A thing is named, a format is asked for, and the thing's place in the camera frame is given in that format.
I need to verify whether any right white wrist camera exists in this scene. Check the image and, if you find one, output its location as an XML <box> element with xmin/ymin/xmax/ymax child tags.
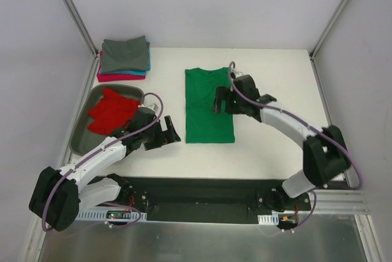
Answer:
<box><xmin>230</xmin><ymin>70</ymin><xmax>244</xmax><ymax>79</ymax></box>

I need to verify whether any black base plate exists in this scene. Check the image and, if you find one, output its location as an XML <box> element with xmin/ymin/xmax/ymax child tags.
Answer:
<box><xmin>91</xmin><ymin>176</ymin><xmax>350</xmax><ymax>225</ymax></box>

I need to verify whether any green t-shirt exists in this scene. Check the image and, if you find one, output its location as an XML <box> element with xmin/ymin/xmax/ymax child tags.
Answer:
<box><xmin>185</xmin><ymin>67</ymin><xmax>235</xmax><ymax>144</ymax></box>

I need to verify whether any grey plastic tray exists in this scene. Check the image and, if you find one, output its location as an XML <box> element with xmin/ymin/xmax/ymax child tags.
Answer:
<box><xmin>69</xmin><ymin>84</ymin><xmax>143</xmax><ymax>156</ymax></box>

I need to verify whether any red t-shirt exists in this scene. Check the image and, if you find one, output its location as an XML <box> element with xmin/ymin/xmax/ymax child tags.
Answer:
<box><xmin>88</xmin><ymin>87</ymin><xmax>140</xmax><ymax>136</ymax></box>

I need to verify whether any white cable duct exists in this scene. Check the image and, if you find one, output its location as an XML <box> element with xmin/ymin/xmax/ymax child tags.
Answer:
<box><xmin>257</xmin><ymin>213</ymin><xmax>279</xmax><ymax>226</ymax></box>
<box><xmin>75</xmin><ymin>209</ymin><xmax>147</xmax><ymax>222</ymax></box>

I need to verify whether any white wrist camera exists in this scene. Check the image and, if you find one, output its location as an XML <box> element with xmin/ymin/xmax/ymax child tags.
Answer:
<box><xmin>138</xmin><ymin>103</ymin><xmax>160</xmax><ymax>113</ymax></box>
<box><xmin>230</xmin><ymin>70</ymin><xmax>244</xmax><ymax>79</ymax></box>

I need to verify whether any left white cable duct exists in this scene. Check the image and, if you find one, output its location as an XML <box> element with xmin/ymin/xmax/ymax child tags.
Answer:
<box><xmin>75</xmin><ymin>209</ymin><xmax>147</xmax><ymax>222</ymax></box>

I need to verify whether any right aluminium frame post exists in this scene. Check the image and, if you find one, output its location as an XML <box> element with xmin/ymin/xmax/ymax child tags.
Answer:
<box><xmin>309</xmin><ymin>0</ymin><xmax>351</xmax><ymax>61</ymax></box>

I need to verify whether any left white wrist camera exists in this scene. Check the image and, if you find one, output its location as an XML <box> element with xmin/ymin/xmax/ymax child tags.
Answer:
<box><xmin>138</xmin><ymin>103</ymin><xmax>160</xmax><ymax>113</ymax></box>

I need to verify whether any right white cable duct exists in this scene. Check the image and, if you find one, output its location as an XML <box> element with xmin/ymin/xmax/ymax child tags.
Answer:
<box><xmin>257</xmin><ymin>213</ymin><xmax>279</xmax><ymax>226</ymax></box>

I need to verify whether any left aluminium frame post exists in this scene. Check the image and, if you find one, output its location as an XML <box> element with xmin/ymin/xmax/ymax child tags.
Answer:
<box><xmin>62</xmin><ymin>0</ymin><xmax>98</xmax><ymax>57</ymax></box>

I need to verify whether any folded grey t-shirt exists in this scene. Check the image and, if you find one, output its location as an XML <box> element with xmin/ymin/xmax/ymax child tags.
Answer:
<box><xmin>101</xmin><ymin>36</ymin><xmax>149</xmax><ymax>73</ymax></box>

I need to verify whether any aluminium frame post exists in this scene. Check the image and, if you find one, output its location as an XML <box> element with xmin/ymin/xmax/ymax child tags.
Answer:
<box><xmin>309</xmin><ymin>0</ymin><xmax>351</xmax><ymax>61</ymax></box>
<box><xmin>62</xmin><ymin>0</ymin><xmax>98</xmax><ymax>57</ymax></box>

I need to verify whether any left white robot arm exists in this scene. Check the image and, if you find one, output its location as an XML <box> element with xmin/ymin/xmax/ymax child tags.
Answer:
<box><xmin>28</xmin><ymin>107</ymin><xmax>181</xmax><ymax>231</ymax></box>

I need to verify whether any aluminium front rail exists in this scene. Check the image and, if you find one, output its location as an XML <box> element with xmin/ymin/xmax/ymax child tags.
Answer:
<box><xmin>314</xmin><ymin>190</ymin><xmax>370</xmax><ymax>215</ymax></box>

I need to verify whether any folded magenta t-shirt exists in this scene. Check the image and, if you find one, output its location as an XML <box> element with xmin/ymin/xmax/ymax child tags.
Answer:
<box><xmin>96</xmin><ymin>60</ymin><xmax>151</xmax><ymax>83</ymax></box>

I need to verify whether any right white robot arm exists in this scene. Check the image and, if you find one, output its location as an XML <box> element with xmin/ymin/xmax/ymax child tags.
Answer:
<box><xmin>212</xmin><ymin>73</ymin><xmax>352</xmax><ymax>210</ymax></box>

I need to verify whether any folded teal t-shirt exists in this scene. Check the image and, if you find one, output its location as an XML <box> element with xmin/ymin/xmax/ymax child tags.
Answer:
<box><xmin>123</xmin><ymin>50</ymin><xmax>151</xmax><ymax>77</ymax></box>

